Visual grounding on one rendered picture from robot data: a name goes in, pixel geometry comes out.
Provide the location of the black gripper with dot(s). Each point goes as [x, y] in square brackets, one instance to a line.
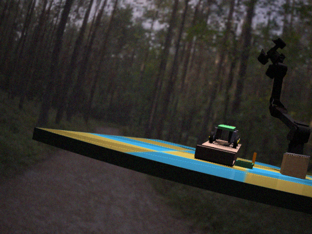
[263, 58]

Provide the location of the tan sloped ramp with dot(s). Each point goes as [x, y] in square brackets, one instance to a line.
[219, 151]

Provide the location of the green trolley with black wheels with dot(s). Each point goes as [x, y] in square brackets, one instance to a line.
[234, 138]

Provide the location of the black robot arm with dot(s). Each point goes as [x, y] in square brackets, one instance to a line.
[300, 132]

